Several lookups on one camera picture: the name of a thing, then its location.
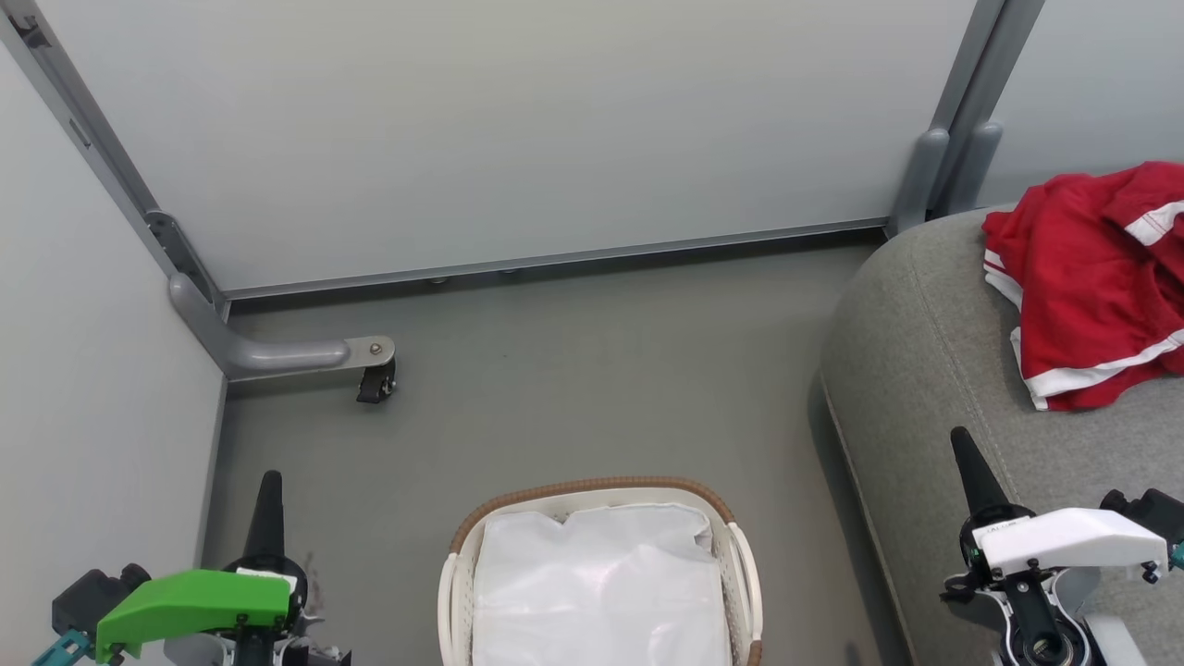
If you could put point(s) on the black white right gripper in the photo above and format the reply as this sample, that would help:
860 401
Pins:
1064 541

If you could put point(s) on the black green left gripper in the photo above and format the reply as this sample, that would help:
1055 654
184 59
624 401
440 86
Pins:
185 601

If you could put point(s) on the red white striped garment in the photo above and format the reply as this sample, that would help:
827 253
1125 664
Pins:
1082 287

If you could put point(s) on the white woven laundry basket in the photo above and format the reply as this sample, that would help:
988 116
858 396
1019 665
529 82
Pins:
745 573

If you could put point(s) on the white basket liner cloth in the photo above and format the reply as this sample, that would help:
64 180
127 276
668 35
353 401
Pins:
601 592

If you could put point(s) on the grey fabric sofa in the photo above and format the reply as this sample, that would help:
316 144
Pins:
925 370

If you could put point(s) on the grey partition leg with caster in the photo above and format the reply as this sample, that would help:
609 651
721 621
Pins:
268 356

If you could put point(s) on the black caster wheel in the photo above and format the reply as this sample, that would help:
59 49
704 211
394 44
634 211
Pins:
376 384

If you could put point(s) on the aluminium partition base rail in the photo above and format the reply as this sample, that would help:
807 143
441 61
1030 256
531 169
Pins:
555 259

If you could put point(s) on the grey partition upright post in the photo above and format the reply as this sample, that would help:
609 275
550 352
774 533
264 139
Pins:
980 65

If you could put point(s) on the grey partition corner post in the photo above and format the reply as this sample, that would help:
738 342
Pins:
92 139

